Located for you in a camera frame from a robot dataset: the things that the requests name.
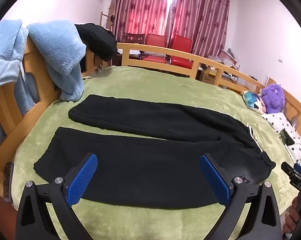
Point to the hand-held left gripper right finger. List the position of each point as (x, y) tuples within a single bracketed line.
[(215, 177)]

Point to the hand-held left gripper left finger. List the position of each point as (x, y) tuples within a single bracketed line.
[(83, 177)]

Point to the black pants with white stripe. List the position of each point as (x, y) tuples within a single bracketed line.
[(140, 155)]

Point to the person's right hand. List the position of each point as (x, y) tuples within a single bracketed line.
[(291, 217)]

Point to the dark small object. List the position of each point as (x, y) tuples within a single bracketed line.
[(287, 137)]

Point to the white flowered pillow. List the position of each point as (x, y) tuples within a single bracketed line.
[(278, 122)]

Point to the purple plush toy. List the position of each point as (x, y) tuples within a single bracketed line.
[(273, 97)]

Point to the black remote control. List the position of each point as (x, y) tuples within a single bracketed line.
[(8, 182)]

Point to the geometric print cushion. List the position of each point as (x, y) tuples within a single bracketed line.
[(251, 100)]

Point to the cardboard box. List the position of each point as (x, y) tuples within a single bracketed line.
[(207, 76)]

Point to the green fleece blanket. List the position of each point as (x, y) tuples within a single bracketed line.
[(165, 87)]

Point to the pile of papers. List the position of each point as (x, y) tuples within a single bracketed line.
[(225, 56)]

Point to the light blue fleece blanket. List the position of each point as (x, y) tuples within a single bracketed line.
[(60, 47)]

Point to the red chair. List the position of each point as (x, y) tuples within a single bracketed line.
[(181, 45), (155, 41)]

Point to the black garment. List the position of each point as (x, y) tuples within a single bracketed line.
[(98, 40)]

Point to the light blue fleece robe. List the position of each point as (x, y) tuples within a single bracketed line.
[(5, 55)]

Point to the dark wooden chair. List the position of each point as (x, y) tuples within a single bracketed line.
[(134, 38)]

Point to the wooden coat rack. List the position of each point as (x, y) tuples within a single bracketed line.
[(107, 17)]

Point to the red flowered curtain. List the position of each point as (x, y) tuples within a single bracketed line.
[(140, 7), (203, 15)]

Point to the wooden bed frame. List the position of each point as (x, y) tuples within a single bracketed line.
[(155, 48)]

